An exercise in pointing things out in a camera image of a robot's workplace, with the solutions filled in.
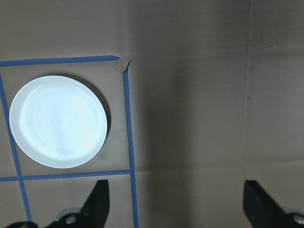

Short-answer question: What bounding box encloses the white round plate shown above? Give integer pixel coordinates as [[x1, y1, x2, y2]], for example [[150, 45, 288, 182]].
[[9, 75, 109, 169]]

